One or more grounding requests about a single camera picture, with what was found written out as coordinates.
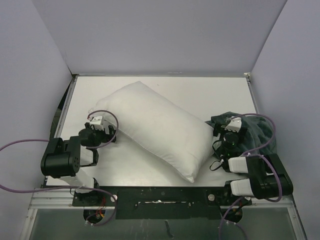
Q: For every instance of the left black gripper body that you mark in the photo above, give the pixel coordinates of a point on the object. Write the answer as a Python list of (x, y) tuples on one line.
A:
[(100, 136)]

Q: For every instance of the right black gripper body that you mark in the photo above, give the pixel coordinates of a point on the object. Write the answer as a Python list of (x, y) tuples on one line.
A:
[(219, 128)]

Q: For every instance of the zebra and grey pillowcase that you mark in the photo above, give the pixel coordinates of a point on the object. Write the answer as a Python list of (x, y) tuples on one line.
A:
[(260, 136)]

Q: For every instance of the white pillow insert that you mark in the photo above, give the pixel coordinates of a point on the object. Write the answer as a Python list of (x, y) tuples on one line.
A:
[(159, 126)]

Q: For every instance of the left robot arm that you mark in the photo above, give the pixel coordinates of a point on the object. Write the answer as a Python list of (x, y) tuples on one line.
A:
[(65, 159)]

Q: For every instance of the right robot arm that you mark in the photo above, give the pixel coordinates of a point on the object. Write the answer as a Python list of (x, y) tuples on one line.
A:
[(266, 178)]

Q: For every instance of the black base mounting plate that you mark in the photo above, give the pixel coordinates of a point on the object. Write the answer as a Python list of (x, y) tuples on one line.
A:
[(161, 203)]

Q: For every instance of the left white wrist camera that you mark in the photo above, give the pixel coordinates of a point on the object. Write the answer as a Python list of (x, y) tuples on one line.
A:
[(97, 123)]

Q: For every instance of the aluminium frame rail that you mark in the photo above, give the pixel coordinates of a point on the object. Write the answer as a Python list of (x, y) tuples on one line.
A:
[(63, 199)]

